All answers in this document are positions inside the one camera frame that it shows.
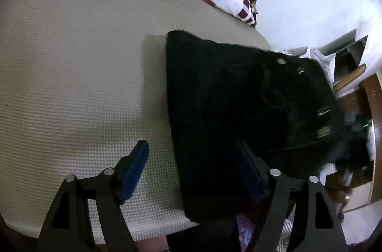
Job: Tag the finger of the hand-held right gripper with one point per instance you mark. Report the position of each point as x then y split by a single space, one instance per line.
294 68
324 123

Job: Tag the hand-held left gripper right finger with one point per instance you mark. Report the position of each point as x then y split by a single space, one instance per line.
249 171

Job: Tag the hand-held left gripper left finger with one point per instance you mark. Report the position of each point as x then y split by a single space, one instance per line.
132 174

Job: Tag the black pants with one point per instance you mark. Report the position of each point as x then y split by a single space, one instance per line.
215 108

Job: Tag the white floral fabric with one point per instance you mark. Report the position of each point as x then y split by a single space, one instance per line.
320 61

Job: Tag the brown wooden furniture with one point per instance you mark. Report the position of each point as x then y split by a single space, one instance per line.
364 85

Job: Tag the purple patterned cloth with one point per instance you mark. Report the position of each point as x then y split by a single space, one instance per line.
245 234

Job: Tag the beige textured bed cover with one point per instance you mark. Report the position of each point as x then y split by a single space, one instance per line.
77 76

